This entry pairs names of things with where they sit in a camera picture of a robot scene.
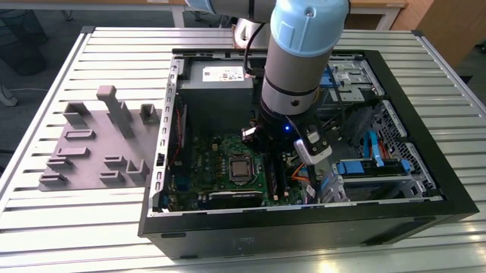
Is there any metal disk bay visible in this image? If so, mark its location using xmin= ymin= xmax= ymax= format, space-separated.
xmin=317 ymin=159 xmax=440 ymax=202

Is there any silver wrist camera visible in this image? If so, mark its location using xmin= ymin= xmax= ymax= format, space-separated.
xmin=293 ymin=125 xmax=333 ymax=166

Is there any black mesh bin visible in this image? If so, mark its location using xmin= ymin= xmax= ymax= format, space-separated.
xmin=0 ymin=10 xmax=48 ymax=76

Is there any black graphics card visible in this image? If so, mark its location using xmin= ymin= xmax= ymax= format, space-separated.
xmin=196 ymin=190 xmax=263 ymax=210

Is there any silver CPU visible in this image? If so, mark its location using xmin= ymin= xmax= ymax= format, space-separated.
xmin=229 ymin=160 xmax=251 ymax=177

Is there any metal drive cage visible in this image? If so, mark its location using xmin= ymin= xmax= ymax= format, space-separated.
xmin=313 ymin=56 xmax=384 ymax=120

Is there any blue flat wire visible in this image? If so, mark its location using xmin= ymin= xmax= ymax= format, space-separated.
xmin=363 ymin=130 xmax=384 ymax=167

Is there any black open PC case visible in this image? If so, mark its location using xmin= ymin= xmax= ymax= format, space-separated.
xmin=136 ymin=48 xmax=479 ymax=260

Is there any grey power supply unit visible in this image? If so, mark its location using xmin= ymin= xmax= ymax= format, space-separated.
xmin=177 ymin=60 xmax=267 ymax=134

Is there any white framed wooden desk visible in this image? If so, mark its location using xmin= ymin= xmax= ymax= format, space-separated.
xmin=169 ymin=0 xmax=409 ymax=31

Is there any hard disk in blue carrier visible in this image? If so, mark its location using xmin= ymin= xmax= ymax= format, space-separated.
xmin=335 ymin=159 xmax=411 ymax=177

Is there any orange wire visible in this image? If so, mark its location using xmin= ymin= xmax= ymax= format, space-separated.
xmin=291 ymin=169 xmax=316 ymax=181

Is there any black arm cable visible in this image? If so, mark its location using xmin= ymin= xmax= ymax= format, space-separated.
xmin=241 ymin=22 xmax=268 ymax=79

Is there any installed RAM stick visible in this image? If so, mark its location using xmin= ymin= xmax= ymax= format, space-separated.
xmin=277 ymin=158 xmax=288 ymax=197

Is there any green motherboard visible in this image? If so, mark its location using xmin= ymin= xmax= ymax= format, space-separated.
xmin=168 ymin=133 xmax=304 ymax=211

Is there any wooden cabinet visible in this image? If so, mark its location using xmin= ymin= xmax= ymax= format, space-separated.
xmin=393 ymin=0 xmax=486 ymax=77

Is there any grey parts rack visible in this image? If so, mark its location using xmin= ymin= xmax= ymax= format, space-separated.
xmin=37 ymin=85 xmax=164 ymax=193

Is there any blue plastic drive carrier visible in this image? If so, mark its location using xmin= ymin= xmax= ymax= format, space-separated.
xmin=319 ymin=69 xmax=337 ymax=89

